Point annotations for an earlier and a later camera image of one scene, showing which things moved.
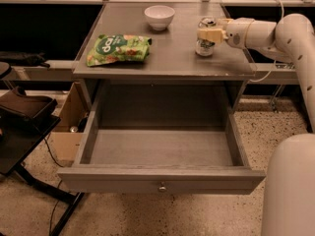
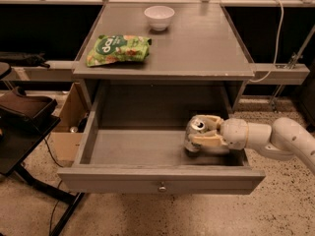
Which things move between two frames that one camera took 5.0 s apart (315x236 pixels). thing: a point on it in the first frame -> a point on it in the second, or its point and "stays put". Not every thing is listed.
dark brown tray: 31,106 stays put
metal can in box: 73,129 stays put
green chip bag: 118,47 stays put
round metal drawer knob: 162,187 stays put
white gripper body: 235,32 -> 234,133
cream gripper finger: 212,34 -> 208,139
